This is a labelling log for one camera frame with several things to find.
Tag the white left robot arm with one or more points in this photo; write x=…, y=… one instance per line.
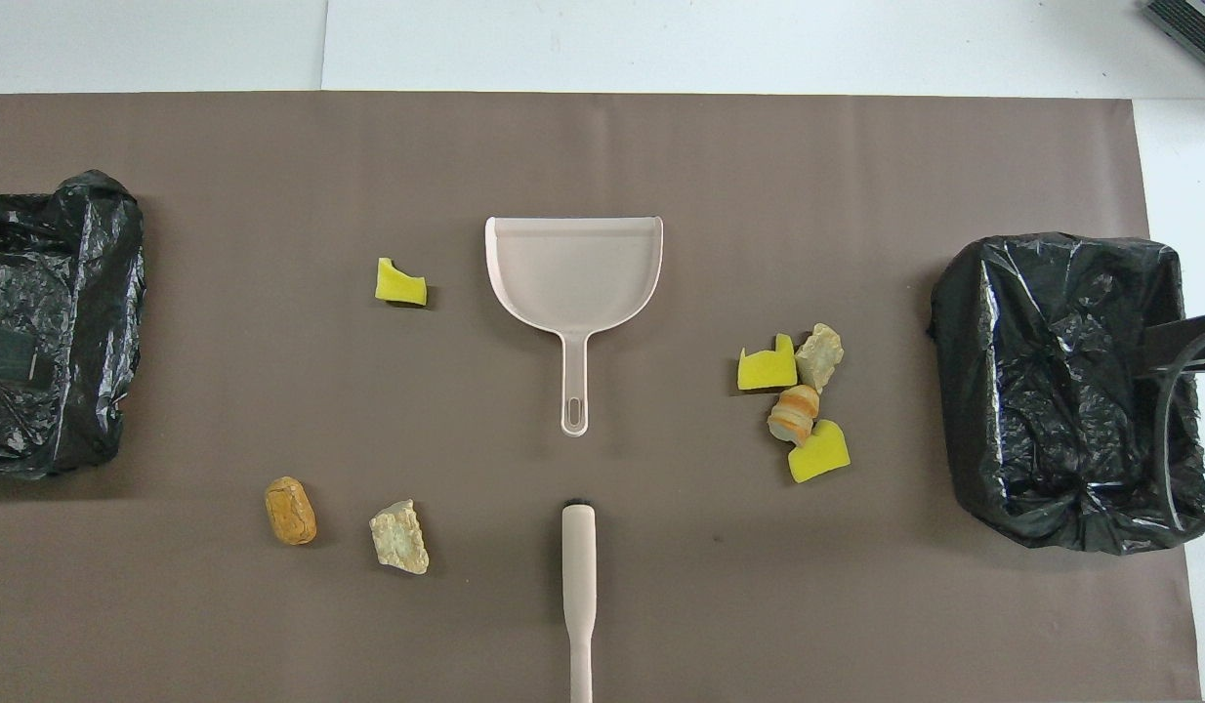
x=7, y=351

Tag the dark grey ribbed device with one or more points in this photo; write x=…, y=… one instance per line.
x=1193, y=24

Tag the pink plastic dustpan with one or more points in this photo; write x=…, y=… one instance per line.
x=573, y=273

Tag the yellow sponge piece green backing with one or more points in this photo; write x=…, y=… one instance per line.
x=397, y=286

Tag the beige rock chunk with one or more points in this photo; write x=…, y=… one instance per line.
x=819, y=358

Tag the brown bread roll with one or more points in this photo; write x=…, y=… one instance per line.
x=290, y=513

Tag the black bag-lined bin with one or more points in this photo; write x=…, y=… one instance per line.
x=75, y=293
x=1052, y=391

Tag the brown table mat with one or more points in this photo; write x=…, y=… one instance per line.
x=661, y=146

